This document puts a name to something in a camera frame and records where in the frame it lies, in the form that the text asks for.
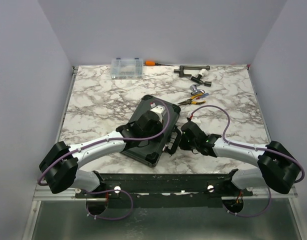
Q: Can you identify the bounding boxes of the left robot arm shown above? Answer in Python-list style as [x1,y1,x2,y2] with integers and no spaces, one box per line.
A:
[38,105,167,198]

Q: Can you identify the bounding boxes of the black white cylinder tool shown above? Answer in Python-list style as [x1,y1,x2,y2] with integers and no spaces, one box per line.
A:
[190,68,212,87]

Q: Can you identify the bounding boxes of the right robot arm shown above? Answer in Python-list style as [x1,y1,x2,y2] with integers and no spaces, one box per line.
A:
[179,121,301,196]

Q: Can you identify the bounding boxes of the clear plastic organizer box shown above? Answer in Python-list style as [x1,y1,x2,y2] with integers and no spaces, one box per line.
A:
[110,58,144,79]

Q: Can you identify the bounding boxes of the orange handled screwdriver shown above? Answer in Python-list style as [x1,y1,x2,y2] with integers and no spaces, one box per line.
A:
[143,60,172,67]

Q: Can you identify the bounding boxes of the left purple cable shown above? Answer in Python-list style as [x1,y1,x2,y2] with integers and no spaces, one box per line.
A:
[37,99,172,221]

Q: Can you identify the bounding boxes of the yellow handled needle-nose pliers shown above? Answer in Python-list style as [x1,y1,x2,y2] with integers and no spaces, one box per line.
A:
[177,93,206,106]

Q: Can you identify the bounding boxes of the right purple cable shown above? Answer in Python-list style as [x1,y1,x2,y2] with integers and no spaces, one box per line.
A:
[188,105,306,218]

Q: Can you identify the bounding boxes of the black metal clamp tool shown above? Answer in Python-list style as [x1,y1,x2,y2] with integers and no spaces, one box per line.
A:
[173,65,211,78]

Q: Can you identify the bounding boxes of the aluminium extrusion frame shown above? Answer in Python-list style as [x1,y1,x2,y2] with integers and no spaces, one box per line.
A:
[22,188,79,240]

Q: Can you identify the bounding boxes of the black foam-lined poker case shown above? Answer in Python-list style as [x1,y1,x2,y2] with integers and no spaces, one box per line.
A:
[116,94,182,168]

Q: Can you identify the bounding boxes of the chrome metal fitting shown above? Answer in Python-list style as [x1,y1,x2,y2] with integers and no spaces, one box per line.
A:
[190,84,205,96]

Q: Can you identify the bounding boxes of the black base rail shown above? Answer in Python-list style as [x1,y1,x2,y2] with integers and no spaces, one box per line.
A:
[75,170,252,208]

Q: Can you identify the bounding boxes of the purple cable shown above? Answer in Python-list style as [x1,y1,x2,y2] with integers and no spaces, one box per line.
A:
[37,99,172,221]
[188,105,306,218]

